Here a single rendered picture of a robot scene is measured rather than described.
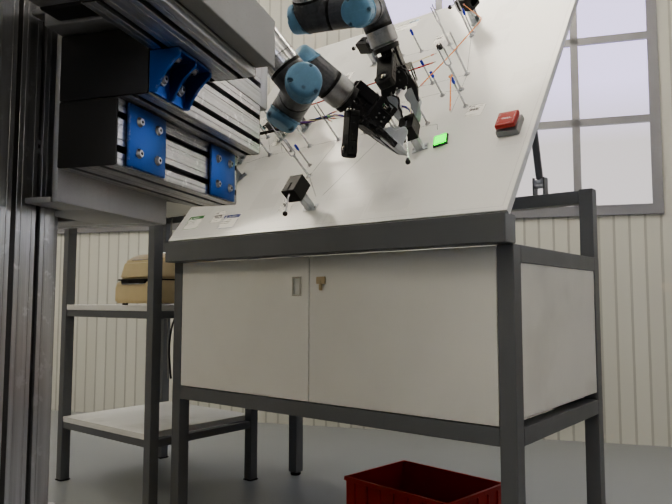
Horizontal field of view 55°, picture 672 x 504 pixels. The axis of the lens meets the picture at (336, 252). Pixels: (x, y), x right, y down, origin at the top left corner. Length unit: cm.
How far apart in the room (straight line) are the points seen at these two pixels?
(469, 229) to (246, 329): 79
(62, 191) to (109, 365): 328
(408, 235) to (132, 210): 71
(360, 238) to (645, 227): 207
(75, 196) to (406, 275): 88
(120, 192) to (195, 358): 115
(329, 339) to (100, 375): 266
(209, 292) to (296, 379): 44
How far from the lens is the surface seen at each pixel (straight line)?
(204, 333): 208
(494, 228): 143
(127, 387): 412
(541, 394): 160
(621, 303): 341
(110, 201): 101
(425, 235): 151
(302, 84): 133
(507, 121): 162
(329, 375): 173
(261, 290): 189
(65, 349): 268
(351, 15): 161
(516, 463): 149
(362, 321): 165
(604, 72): 357
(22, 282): 96
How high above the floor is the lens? 67
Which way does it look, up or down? 4 degrees up
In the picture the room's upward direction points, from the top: straight up
